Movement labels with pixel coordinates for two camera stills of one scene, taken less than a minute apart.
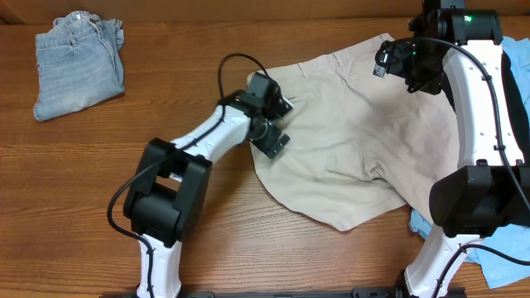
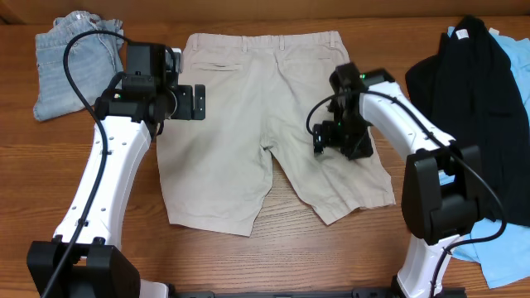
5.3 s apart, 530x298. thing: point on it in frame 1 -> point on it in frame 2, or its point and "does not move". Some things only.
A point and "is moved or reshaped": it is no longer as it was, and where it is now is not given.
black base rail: (378, 293) does not move
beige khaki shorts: (359, 143) is moved or reshaped
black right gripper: (431, 84) -> (363, 146)
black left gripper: (262, 143) -> (185, 111)
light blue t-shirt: (498, 270) does not move
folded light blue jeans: (79, 63) does not move
